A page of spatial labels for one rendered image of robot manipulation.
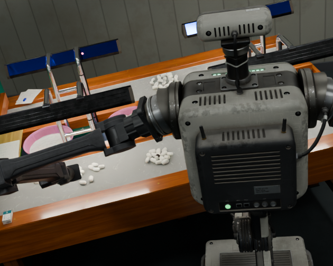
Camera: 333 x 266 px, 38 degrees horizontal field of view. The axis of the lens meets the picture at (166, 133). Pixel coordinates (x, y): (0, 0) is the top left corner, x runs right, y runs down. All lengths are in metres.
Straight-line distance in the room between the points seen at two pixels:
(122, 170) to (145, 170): 0.11
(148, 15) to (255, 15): 2.94
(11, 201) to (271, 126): 1.41
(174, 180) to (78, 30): 2.47
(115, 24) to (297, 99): 3.11
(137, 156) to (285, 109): 1.22
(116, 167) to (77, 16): 2.20
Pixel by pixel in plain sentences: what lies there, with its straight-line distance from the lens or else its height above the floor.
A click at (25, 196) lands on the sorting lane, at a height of 0.74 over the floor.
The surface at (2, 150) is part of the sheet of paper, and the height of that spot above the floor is 0.78.
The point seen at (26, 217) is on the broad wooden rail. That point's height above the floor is 0.76.
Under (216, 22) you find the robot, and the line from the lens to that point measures 1.24.
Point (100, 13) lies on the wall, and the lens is 4.21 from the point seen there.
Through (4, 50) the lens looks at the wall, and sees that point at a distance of 4.62.
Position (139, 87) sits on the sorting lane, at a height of 0.74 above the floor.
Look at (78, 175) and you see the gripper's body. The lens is 2.03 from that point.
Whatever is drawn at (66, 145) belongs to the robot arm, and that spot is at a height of 1.33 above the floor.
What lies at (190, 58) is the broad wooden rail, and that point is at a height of 0.76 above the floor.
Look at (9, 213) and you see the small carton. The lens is 2.19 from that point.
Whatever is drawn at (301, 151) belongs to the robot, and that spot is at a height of 1.30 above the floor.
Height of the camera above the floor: 2.10
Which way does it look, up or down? 34 degrees down
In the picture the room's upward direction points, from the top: 11 degrees counter-clockwise
